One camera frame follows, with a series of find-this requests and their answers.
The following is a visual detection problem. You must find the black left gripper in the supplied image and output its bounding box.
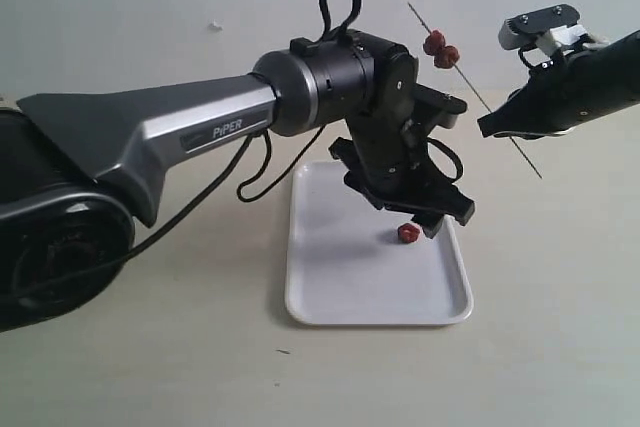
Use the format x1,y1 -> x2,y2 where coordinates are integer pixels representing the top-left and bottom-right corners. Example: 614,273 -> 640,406
329,84 -> 474,239

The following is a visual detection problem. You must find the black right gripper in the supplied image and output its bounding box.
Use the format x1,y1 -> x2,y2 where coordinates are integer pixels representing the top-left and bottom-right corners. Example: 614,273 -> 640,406
477,50 -> 593,140

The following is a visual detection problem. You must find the dark red date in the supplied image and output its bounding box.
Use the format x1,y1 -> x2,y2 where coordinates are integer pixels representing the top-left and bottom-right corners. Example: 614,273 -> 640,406
434,45 -> 460,70

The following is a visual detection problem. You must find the thin metal skewer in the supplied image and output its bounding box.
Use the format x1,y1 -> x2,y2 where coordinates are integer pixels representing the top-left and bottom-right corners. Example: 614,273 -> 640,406
407,1 -> 544,180

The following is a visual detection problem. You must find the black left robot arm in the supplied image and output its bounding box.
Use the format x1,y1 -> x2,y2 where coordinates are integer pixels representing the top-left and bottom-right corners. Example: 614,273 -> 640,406
1,29 -> 475,331

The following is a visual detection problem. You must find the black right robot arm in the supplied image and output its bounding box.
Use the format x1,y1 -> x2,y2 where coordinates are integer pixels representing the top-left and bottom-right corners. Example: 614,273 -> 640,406
478,31 -> 639,140

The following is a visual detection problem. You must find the white rectangular plastic tray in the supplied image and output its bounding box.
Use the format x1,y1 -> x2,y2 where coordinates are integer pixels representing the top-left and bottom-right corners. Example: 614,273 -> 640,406
284,161 -> 474,327

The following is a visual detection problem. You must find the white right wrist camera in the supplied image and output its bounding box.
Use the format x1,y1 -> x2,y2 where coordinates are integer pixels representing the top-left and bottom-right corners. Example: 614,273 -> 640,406
498,4 -> 610,70

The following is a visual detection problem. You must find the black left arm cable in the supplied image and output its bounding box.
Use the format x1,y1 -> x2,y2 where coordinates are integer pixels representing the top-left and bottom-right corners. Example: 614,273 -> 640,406
4,0 -> 464,298

